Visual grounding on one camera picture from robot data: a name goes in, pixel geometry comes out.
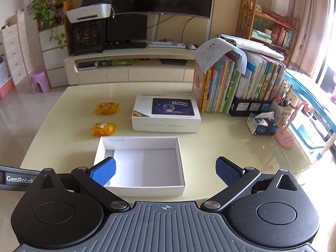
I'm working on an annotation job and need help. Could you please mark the black computer case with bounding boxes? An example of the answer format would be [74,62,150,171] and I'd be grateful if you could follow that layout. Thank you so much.
[71,21,108,56]

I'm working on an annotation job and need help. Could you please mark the blue tissue box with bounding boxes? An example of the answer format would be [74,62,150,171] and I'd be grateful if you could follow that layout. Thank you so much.
[246,112,278,136]

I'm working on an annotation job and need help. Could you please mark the white cardboard box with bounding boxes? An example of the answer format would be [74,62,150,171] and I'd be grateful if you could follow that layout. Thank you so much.
[94,136,186,197]

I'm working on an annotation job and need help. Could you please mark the cream television cabinet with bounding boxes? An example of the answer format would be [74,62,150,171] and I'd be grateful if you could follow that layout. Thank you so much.
[63,47,203,88]

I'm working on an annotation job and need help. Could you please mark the row of colourful books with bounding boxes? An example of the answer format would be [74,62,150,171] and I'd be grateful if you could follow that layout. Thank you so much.
[193,49,288,115]

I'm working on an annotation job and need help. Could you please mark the white printed paper sheets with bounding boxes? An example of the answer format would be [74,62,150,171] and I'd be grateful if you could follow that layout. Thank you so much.
[192,37,247,75]

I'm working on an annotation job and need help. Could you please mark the wooden shelf with white drawers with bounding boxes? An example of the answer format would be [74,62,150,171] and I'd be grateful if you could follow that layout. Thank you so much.
[36,1,73,72]

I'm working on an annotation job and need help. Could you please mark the purple book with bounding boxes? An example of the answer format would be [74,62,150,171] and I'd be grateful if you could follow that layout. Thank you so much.
[77,61,99,70]

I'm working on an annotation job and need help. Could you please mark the black file holder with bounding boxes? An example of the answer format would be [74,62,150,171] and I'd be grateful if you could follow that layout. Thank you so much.
[229,96,275,117]

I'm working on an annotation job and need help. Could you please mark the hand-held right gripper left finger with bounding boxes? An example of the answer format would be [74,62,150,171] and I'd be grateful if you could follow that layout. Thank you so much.
[28,157,131,213]

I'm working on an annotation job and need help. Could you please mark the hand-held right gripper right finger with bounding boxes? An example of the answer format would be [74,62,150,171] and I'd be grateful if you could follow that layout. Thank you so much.
[200,157,307,213]

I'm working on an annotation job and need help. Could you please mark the cartoon pen cup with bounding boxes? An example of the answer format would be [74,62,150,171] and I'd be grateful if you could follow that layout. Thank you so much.
[269,89,300,122]

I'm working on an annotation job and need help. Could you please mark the wooden bookshelf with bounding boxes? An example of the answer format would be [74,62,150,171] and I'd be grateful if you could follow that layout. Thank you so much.
[235,0,300,67]

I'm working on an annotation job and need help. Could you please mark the white tablet product box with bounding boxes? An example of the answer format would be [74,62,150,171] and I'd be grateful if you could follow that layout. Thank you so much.
[132,93,201,133]

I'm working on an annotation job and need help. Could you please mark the orange snack packet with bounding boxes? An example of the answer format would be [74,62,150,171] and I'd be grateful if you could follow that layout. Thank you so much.
[94,102,121,116]
[91,122,117,137]

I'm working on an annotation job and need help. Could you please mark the white and blue stick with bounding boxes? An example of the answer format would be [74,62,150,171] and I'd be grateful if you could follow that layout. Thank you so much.
[315,133,336,161]

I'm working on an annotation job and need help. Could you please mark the white drawer cabinet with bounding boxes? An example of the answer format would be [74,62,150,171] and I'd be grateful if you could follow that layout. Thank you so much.
[1,12,35,85]

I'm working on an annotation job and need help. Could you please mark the white keyboard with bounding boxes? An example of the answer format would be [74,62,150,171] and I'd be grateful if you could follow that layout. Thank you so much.
[148,41,186,49]

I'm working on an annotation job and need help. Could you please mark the pink desk stand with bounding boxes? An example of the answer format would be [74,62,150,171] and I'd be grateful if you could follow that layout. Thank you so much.
[275,101,315,148]

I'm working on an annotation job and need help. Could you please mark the black computer monitor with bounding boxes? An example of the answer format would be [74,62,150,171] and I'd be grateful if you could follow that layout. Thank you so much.
[104,14,148,50]

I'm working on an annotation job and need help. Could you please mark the green packet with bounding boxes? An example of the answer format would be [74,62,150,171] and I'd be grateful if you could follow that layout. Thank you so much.
[99,59,134,67]

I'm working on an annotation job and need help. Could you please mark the purple plastic stool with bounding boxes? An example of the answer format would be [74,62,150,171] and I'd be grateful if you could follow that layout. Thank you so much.
[29,71,50,94]

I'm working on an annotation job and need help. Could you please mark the blue plastic storage bin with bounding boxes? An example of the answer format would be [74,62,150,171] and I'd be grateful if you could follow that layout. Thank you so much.
[285,68,336,151]

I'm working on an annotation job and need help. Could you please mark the pink storage bin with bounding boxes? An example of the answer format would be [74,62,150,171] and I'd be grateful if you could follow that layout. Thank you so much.
[0,77,15,99]

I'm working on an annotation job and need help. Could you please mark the floral curtain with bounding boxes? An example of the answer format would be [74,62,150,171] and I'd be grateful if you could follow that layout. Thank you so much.
[288,0,332,69]

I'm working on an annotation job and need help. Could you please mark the white printer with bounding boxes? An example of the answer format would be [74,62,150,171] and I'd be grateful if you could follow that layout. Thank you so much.
[65,0,114,24]

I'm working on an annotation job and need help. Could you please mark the cream glass-topped desktop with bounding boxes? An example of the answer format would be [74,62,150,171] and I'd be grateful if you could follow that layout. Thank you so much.
[20,83,336,208]

